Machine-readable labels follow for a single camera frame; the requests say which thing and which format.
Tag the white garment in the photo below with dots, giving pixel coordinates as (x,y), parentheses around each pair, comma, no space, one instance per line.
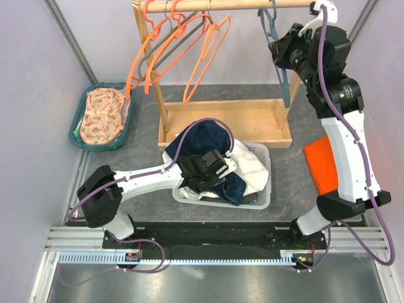
(249,177)

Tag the orange hanger of grey garment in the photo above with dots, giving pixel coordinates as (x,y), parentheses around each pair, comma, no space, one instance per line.
(186,27)

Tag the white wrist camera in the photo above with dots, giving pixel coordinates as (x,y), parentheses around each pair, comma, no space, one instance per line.
(231,164)
(325,11)

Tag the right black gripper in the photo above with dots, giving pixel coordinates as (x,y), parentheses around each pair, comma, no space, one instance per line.
(281,49)

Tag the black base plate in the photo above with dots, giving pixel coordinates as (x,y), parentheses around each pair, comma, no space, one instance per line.
(218,239)

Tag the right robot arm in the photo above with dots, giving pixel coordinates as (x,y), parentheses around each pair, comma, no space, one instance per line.
(337,100)

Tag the orange hanger of white garment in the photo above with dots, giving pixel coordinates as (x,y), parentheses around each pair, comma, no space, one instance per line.
(212,32)

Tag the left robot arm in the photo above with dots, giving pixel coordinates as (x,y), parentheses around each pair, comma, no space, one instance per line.
(102,193)

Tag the orange folded cloth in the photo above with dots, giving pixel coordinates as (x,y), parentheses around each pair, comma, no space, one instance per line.
(321,165)

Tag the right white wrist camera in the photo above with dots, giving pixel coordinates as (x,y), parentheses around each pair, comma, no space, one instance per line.
(325,11)

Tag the pink floral cloth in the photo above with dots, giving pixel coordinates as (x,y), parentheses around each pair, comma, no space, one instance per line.
(105,116)

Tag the blue-grey hanger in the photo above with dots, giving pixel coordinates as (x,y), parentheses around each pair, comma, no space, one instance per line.
(268,24)

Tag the blue denim jeans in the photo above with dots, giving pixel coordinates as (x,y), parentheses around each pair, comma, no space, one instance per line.
(204,137)

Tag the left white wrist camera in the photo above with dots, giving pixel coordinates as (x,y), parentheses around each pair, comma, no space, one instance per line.
(231,164)

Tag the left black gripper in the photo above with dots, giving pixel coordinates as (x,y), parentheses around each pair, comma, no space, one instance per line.
(207,187)

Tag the wooden clothes rack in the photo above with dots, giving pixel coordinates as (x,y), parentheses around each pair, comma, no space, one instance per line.
(262,121)

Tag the dark grey dotted garment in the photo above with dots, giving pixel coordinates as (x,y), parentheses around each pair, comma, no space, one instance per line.
(246,200)

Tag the teal plastic bin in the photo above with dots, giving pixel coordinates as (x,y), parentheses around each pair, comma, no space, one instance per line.
(74,132)

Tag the white plastic basket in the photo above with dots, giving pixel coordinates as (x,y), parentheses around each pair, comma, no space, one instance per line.
(263,202)

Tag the white slotted cable duct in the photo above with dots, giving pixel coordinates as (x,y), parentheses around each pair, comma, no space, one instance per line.
(124,258)

